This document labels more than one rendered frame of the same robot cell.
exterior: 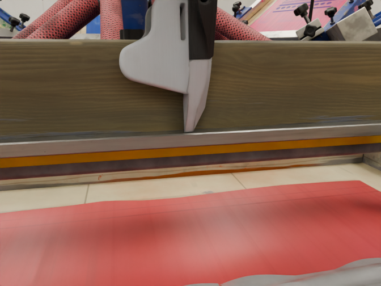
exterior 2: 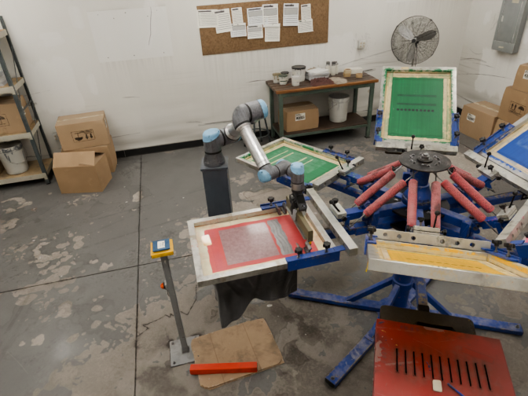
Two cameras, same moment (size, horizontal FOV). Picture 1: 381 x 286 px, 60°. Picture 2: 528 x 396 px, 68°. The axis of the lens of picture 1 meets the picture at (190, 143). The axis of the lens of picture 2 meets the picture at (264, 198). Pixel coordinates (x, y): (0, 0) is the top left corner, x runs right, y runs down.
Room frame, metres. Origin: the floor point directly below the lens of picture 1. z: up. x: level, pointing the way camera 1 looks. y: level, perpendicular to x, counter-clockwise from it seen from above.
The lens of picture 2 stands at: (0.03, -1.92, 2.38)
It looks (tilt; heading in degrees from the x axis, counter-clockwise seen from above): 31 degrees down; 89
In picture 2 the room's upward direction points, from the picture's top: 3 degrees counter-clockwise
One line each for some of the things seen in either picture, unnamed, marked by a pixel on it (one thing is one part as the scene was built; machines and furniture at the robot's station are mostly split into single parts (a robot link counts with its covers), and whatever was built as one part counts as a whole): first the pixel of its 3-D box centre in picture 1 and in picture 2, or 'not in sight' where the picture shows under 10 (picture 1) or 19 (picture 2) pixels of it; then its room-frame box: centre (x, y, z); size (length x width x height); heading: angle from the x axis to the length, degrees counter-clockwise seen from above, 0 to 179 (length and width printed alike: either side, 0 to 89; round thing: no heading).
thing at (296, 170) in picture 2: not in sight; (297, 173); (0.25, 0.02, 1.35); 0.09 x 0.08 x 0.11; 124
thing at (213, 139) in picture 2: not in sight; (212, 140); (-0.26, 0.55, 1.37); 0.13 x 0.12 x 0.14; 34
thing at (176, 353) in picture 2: not in sight; (174, 303); (-0.57, -0.06, 0.48); 0.22 x 0.22 x 0.96; 12
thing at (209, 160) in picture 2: not in sight; (214, 155); (-0.26, 0.54, 1.25); 0.15 x 0.15 x 0.10
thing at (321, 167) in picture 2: not in sight; (308, 156); (0.43, 0.84, 1.05); 1.08 x 0.61 x 0.23; 132
